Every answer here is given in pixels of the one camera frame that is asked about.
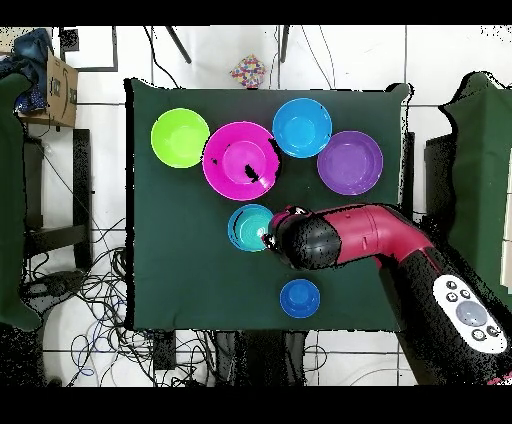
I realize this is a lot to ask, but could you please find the black bench frame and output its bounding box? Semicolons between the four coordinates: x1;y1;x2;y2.
22;127;96;273

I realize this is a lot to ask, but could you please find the dark green table cloth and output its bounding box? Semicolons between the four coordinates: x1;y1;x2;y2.
123;77;413;333

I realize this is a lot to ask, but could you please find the purple bowl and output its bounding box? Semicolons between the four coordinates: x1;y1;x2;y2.
316;130;385;197

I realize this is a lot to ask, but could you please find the small dark blue bowl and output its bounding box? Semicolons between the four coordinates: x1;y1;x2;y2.
279;278;322;321

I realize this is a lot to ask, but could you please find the blue cloth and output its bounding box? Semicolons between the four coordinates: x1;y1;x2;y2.
0;27;54;115

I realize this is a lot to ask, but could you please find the multicoloured bundle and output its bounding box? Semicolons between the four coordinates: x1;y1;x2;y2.
229;53;267;89

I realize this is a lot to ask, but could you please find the large blue bowl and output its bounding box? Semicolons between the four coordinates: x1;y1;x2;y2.
271;97;334;160

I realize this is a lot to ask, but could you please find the green cloth covered table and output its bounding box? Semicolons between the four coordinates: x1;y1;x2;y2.
435;70;512;297
0;70;43;333

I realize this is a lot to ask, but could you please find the large green bowl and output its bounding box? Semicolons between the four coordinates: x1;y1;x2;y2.
150;107;213;170

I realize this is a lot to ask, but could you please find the large pink bowl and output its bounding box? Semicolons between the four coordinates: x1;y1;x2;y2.
201;120;283;203

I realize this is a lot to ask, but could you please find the small light blue bowl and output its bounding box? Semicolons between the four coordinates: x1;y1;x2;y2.
227;203;277;254

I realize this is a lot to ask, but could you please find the cardboard box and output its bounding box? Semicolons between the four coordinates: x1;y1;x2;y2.
15;49;80;129

